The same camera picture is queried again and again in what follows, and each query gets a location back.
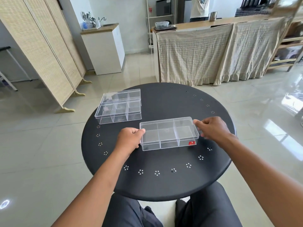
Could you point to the person's right hand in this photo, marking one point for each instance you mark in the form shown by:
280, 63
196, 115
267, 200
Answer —
214, 127

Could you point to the person's left hand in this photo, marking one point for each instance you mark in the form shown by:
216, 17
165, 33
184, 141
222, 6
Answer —
127, 139

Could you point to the person's left thumb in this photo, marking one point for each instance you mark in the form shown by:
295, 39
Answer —
140, 131

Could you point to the person's right thumb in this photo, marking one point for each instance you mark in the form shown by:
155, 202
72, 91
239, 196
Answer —
198, 122

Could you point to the clear compartment box red label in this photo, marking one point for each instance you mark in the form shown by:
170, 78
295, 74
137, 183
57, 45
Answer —
169, 135

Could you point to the person's left forearm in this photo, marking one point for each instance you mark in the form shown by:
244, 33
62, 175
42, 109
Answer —
94, 186

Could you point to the person's right forearm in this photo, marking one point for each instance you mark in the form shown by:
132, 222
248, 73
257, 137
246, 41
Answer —
265, 177

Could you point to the clear plastic compartment box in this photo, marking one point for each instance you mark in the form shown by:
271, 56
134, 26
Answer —
120, 95
118, 113

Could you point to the beige checked cloth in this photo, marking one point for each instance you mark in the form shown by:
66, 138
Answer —
191, 56

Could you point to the white cabinet with wooden top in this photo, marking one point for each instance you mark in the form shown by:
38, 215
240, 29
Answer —
104, 51

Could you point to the person's dark trousers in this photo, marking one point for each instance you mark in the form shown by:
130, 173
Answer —
208, 210

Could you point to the beige ruffled cloth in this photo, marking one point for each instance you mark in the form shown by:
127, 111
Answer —
251, 49

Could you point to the wooden counter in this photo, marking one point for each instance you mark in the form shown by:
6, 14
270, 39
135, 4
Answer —
196, 24

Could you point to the clear lidded food container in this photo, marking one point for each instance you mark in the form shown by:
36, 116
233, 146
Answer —
162, 24

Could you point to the white metal shelf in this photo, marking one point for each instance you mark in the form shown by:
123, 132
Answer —
149, 25

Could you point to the metal cup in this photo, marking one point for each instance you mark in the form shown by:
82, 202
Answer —
213, 16

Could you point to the chrome faucet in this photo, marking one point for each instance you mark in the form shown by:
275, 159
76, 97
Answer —
102, 20

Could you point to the dish rack with utensils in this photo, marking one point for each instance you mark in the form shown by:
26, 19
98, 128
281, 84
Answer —
88, 22

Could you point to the black appliance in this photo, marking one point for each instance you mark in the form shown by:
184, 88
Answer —
163, 7

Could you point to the wooden ladder shelf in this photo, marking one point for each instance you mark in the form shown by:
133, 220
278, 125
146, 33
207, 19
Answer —
287, 40

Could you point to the dark patterned cloth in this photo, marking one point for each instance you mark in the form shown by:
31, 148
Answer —
253, 11

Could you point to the woven bamboo folding screen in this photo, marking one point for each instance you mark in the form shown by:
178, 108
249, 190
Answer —
40, 49

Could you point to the white folding stand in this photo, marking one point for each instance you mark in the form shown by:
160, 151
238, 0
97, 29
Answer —
14, 61

